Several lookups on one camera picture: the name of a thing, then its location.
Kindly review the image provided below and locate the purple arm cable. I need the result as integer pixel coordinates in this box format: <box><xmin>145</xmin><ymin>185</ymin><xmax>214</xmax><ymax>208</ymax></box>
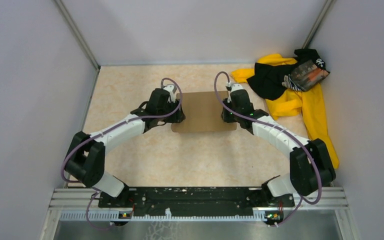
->
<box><xmin>60</xmin><ymin>77</ymin><xmax>184</xmax><ymax>232</ymax></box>
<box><xmin>213</xmin><ymin>71</ymin><xmax>323</xmax><ymax>228</ymax></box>

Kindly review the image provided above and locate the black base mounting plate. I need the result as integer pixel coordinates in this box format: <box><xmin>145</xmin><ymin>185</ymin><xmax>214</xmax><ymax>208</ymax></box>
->
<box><xmin>98</xmin><ymin>186</ymin><xmax>295</xmax><ymax>217</ymax></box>

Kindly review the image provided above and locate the brown cardboard box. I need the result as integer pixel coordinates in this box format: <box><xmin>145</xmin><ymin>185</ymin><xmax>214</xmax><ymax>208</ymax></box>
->
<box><xmin>171</xmin><ymin>91</ymin><xmax>237</xmax><ymax>134</ymax></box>

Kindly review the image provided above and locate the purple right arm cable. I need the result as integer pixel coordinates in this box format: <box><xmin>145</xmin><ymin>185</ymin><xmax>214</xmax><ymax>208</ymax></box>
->
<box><xmin>213</xmin><ymin>71</ymin><xmax>323</xmax><ymax>228</ymax></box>

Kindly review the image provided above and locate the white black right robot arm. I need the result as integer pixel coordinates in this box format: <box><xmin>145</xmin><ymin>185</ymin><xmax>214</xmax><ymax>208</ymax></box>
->
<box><xmin>221</xmin><ymin>83</ymin><xmax>336</xmax><ymax>206</ymax></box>

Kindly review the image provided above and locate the black printed garment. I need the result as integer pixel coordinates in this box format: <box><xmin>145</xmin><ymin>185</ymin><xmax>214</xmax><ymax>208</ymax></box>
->
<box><xmin>246</xmin><ymin>48</ymin><xmax>330</xmax><ymax>101</ymax></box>

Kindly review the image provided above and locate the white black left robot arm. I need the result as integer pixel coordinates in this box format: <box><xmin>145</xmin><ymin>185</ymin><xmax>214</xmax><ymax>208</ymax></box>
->
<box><xmin>62</xmin><ymin>84</ymin><xmax>185</xmax><ymax>207</ymax></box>

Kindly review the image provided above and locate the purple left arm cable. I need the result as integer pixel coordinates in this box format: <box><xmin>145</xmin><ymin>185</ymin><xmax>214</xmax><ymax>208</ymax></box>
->
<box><xmin>60</xmin><ymin>77</ymin><xmax>184</xmax><ymax>232</ymax></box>

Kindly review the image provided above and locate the aluminium frame rail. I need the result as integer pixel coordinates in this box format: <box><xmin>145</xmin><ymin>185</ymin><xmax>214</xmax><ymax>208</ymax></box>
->
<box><xmin>48</xmin><ymin>187</ymin><xmax>349</xmax><ymax>223</ymax></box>

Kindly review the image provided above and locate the yellow garment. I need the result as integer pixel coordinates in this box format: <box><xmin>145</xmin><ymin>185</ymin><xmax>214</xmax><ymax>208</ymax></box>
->
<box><xmin>230</xmin><ymin>53</ymin><xmax>340</xmax><ymax>169</ymax></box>

